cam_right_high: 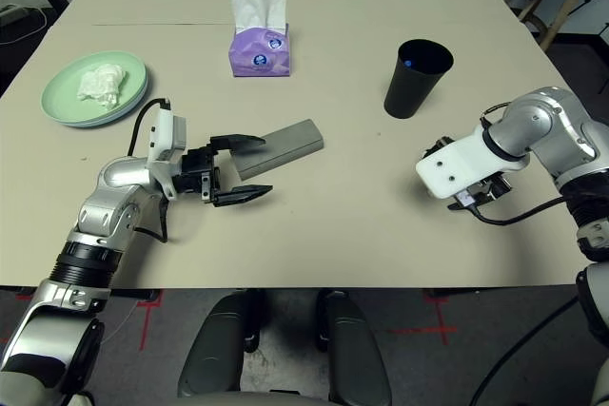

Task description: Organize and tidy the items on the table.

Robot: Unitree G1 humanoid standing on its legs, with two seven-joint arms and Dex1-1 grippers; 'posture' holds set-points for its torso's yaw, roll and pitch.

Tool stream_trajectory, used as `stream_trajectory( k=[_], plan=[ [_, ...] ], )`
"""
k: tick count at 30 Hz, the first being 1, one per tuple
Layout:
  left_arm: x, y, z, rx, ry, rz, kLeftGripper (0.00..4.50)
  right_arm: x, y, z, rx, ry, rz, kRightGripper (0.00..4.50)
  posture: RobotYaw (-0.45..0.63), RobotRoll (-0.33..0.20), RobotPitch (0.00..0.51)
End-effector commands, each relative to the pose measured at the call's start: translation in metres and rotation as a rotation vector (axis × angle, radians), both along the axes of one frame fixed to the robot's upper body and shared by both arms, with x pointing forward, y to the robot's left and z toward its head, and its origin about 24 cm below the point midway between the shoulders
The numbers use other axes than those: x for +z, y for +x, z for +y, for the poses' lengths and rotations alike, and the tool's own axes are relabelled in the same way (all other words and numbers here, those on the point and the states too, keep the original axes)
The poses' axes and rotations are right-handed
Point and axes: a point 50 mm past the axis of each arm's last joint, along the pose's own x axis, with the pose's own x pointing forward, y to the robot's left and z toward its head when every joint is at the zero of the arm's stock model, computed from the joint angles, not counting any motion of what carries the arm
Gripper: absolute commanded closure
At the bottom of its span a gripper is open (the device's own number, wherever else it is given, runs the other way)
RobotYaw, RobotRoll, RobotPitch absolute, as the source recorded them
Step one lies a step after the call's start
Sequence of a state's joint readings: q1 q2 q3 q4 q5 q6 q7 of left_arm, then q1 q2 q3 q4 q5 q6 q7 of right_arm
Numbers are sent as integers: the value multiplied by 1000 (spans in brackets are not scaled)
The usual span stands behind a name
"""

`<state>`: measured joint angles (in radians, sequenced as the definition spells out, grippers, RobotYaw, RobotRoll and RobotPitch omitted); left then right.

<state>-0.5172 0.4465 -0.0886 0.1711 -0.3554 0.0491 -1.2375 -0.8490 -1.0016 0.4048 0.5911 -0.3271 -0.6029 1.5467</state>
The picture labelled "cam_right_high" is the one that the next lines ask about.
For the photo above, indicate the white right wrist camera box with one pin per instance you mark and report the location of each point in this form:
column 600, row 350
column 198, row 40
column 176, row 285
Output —
column 457, row 163

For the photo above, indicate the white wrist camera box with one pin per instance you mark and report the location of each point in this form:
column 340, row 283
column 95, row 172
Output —
column 457, row 163
column 164, row 135

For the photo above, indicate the black table foot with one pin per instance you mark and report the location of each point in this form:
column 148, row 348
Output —
column 143, row 295
column 452, row 292

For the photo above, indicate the light green plate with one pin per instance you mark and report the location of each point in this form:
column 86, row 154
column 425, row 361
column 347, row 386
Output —
column 57, row 92

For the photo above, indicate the light blue plate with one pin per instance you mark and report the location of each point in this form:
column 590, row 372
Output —
column 138, row 109

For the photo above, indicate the dark grey robot leg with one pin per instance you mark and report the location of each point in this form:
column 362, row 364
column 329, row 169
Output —
column 352, row 344
column 219, row 344

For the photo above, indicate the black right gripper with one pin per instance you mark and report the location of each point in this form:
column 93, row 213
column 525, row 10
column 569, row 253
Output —
column 492, row 187

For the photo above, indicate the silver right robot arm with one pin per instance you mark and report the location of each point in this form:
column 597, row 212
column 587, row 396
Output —
column 547, row 130

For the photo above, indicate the wooden stool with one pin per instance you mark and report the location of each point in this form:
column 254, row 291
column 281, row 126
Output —
column 556, row 21

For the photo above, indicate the dark grey robot left leg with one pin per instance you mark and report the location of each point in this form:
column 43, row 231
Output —
column 219, row 344

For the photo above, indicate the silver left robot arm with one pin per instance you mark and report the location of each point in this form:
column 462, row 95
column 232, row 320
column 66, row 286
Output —
column 114, row 178

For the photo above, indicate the black plastic cup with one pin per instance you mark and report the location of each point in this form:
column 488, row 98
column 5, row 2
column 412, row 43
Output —
column 406, row 92

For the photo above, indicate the white tissue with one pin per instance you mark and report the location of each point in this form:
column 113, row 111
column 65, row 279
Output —
column 100, row 83

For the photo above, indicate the grey glasses case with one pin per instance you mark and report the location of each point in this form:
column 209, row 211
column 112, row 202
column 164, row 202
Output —
column 285, row 144

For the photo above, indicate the dark grey robot right leg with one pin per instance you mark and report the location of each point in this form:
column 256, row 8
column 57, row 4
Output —
column 352, row 344

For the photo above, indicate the grey power strip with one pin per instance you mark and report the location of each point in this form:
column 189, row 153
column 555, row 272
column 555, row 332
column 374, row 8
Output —
column 12, row 13

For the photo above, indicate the purple tissue pack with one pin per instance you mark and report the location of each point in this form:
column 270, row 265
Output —
column 259, row 59

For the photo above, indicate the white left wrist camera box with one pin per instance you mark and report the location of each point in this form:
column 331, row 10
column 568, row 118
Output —
column 164, row 135

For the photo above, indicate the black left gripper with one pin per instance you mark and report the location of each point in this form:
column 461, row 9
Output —
column 195, row 173

